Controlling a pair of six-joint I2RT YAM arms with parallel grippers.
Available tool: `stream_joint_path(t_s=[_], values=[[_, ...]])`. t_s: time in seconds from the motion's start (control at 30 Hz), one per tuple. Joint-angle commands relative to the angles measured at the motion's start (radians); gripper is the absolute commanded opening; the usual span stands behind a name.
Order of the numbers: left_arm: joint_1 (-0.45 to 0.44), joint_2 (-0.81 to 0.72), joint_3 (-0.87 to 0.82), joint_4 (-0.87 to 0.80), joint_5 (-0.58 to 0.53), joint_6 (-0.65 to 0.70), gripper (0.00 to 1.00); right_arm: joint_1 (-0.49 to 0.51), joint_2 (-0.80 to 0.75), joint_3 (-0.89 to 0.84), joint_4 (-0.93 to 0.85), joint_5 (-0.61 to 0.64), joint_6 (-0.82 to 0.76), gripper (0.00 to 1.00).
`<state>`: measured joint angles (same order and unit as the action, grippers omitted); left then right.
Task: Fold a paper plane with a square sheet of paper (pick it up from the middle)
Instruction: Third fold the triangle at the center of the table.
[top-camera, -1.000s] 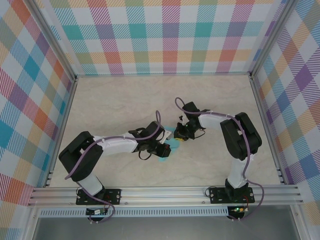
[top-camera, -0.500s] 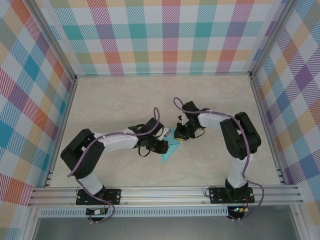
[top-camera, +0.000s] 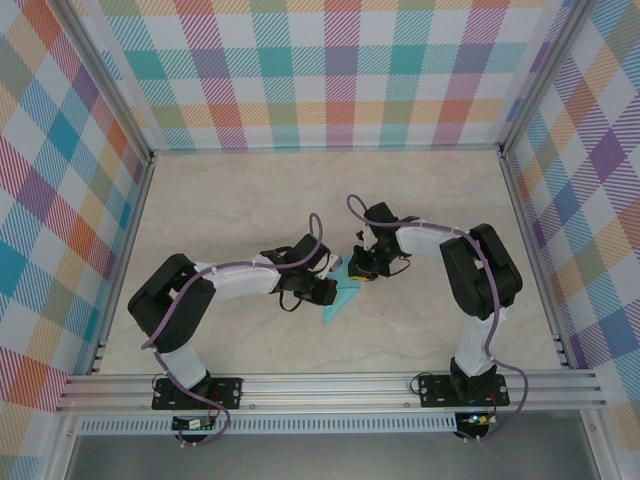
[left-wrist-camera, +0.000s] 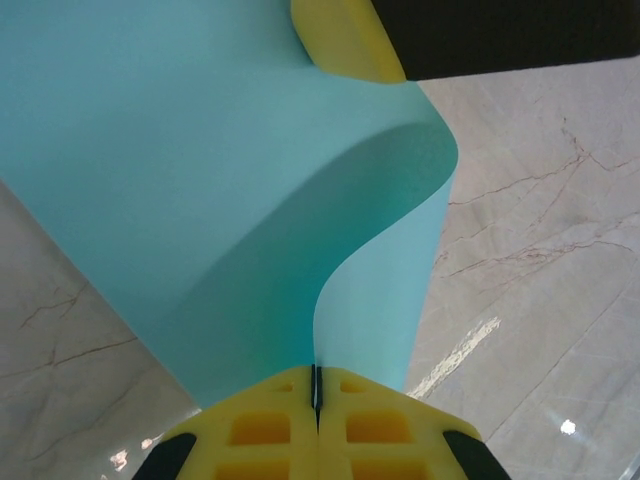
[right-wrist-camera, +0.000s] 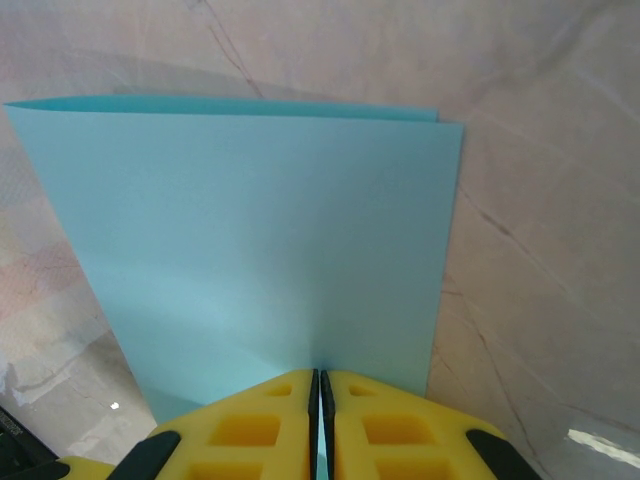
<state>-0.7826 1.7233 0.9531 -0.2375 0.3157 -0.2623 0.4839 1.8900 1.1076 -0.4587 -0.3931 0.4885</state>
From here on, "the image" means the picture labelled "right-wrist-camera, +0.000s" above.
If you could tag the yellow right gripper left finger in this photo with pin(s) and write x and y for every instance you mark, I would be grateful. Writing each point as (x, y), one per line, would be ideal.
(245, 430)

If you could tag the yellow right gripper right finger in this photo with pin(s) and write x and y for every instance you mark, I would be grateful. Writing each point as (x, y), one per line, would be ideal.
(400, 430)

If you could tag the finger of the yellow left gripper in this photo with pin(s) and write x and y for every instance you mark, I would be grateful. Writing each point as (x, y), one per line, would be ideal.
(85, 470)

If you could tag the teal cloth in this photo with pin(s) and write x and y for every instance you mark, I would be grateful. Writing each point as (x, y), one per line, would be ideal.
(250, 225)

